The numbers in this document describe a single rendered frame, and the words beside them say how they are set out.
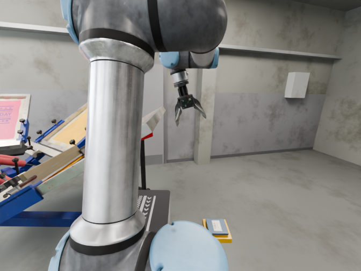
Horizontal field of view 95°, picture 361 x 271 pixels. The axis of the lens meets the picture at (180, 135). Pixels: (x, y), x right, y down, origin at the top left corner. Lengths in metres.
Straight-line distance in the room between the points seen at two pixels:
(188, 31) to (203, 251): 0.32
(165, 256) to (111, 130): 0.19
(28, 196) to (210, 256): 0.70
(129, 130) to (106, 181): 0.08
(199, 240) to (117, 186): 0.15
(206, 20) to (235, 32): 3.95
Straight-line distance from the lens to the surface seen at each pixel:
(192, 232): 0.32
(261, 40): 4.59
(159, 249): 0.29
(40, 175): 1.02
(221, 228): 1.00
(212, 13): 0.31
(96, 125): 0.27
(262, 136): 4.88
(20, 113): 2.55
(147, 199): 1.19
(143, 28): 0.29
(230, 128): 4.22
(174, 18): 0.27
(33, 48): 3.86
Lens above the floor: 1.65
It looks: 16 degrees down
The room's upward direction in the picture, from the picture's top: 1 degrees clockwise
